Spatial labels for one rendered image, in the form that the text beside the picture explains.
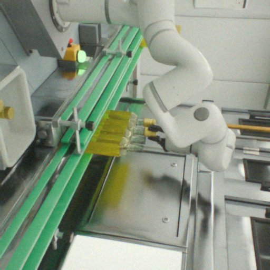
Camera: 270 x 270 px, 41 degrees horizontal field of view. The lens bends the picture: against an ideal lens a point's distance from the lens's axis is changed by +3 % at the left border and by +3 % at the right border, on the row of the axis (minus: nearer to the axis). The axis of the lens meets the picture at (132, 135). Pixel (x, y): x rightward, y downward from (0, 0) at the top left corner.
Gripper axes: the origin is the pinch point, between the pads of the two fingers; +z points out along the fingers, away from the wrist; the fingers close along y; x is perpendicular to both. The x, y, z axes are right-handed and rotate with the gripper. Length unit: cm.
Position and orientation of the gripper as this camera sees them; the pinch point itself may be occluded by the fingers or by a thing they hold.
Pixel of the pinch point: (153, 133)
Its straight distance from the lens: 131.2
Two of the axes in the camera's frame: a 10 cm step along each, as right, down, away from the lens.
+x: -4.4, 4.9, -7.5
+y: 0.0, -8.4, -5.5
